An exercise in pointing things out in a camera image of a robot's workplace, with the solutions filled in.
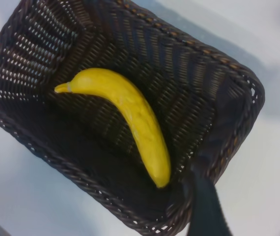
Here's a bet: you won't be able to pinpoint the dark brown wicker basket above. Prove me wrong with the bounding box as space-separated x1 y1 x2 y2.
0 0 266 236

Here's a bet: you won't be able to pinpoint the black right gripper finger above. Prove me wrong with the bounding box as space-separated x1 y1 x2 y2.
182 153 233 236

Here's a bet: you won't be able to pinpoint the yellow banana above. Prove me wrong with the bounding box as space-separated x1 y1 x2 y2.
54 68 172 189

